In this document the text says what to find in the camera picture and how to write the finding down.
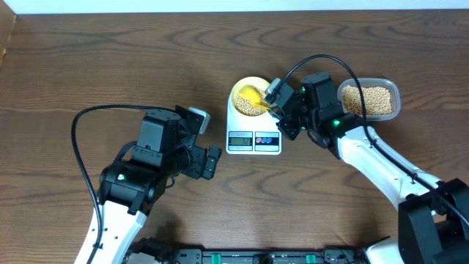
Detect yellow plastic measuring scoop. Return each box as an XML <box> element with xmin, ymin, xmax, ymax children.
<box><xmin>238</xmin><ymin>86</ymin><xmax>270</xmax><ymax>111</ymax></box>

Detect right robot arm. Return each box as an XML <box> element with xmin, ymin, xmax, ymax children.
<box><xmin>265</xmin><ymin>73</ymin><xmax>468</xmax><ymax>263</ymax></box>

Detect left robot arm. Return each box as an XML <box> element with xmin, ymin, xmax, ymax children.
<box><xmin>71</xmin><ymin>106</ymin><xmax>222</xmax><ymax>263</ymax></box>

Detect white digital kitchen scale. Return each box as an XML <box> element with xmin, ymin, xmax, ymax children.
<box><xmin>226</xmin><ymin>107</ymin><xmax>282</xmax><ymax>155</ymax></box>

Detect soybeans in bowl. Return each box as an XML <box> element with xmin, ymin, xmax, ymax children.
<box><xmin>234</xmin><ymin>86</ymin><xmax>270</xmax><ymax>117</ymax></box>

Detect pale yellow plastic bowl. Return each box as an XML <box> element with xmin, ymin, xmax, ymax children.
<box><xmin>228</xmin><ymin>76</ymin><xmax>270</xmax><ymax>118</ymax></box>

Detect soybeans in container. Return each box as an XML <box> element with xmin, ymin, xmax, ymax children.
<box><xmin>342</xmin><ymin>85</ymin><xmax>392</xmax><ymax>115</ymax></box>

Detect clear plastic container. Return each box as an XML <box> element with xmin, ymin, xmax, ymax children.
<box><xmin>337</xmin><ymin>78</ymin><xmax>401</xmax><ymax>122</ymax></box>

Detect right black cable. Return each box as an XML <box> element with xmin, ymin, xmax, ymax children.
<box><xmin>273</xmin><ymin>54</ymin><xmax>469</xmax><ymax>228</ymax></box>

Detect black cable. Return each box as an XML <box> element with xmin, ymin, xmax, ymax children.
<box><xmin>70</xmin><ymin>104</ymin><xmax>177</xmax><ymax>264</ymax></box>
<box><xmin>273</xmin><ymin>54</ymin><xmax>469</xmax><ymax>228</ymax></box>

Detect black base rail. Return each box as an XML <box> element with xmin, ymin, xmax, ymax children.
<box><xmin>122</xmin><ymin>238</ymin><xmax>371</xmax><ymax>264</ymax></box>

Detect left black cable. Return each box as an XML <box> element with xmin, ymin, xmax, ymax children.
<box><xmin>70</xmin><ymin>104</ymin><xmax>177</xmax><ymax>264</ymax></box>

